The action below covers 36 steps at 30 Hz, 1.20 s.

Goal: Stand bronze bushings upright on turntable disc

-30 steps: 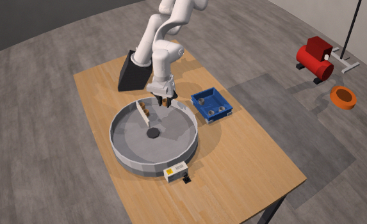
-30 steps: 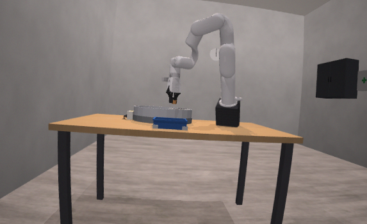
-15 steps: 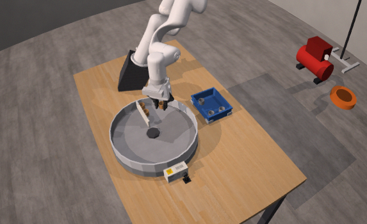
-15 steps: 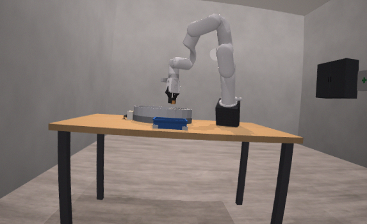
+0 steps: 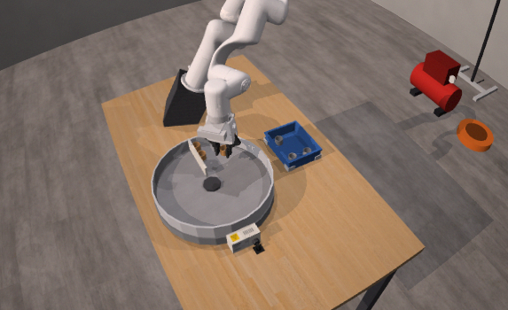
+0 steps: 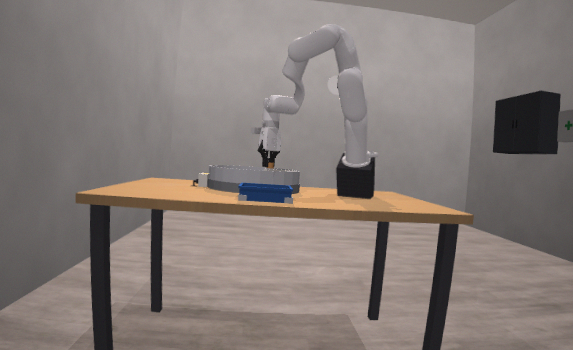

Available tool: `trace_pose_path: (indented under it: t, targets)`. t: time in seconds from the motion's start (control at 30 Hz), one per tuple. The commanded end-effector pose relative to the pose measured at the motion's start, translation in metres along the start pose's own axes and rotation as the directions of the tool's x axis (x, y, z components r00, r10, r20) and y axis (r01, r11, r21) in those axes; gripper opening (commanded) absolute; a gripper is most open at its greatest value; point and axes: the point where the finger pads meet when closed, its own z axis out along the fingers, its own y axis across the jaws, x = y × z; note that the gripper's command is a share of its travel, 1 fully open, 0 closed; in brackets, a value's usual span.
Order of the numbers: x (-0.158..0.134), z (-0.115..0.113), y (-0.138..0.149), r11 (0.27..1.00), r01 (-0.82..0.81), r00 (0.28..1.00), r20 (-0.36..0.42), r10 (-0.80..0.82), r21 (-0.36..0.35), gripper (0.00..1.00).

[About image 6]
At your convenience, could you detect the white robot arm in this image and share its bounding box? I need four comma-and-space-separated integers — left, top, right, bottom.
251, 24, 378, 168

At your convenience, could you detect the blue crate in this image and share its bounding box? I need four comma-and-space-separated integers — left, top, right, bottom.
238, 183, 293, 203

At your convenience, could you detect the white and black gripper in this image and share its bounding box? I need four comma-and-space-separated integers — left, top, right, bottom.
258, 127, 281, 167

